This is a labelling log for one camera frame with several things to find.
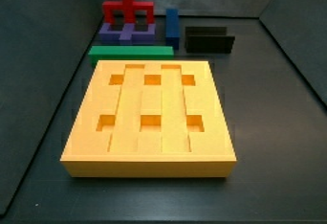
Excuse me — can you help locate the green long block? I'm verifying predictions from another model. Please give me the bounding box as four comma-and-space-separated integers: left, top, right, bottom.
88, 46, 174, 66

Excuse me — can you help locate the yellow slotted board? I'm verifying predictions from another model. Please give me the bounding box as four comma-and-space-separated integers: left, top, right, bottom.
60, 60, 237, 177

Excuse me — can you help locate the blue long block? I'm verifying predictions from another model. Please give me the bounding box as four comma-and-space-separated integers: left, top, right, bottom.
165, 9, 181, 50

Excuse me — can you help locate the purple cross-shaped block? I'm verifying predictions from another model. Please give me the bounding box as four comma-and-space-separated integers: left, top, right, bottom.
99, 23, 157, 46

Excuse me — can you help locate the red cross-shaped block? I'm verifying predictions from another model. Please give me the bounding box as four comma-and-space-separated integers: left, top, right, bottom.
103, 0, 155, 24

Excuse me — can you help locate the black angled bracket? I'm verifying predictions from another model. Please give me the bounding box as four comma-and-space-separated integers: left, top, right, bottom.
186, 27, 235, 54

